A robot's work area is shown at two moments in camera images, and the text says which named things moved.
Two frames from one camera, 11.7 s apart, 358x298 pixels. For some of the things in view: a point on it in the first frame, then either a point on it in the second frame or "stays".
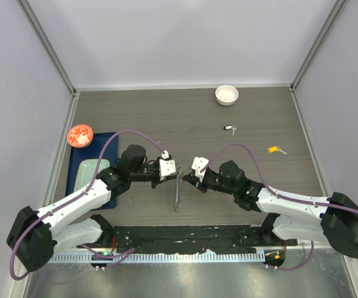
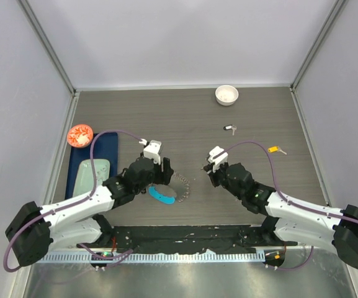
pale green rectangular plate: [86, 172] stays
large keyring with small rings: [178, 192] to [177, 190]
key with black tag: [231, 126] stays
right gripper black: [195, 180] to [213, 175]
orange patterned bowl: [80, 136] stays
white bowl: [226, 95] stays
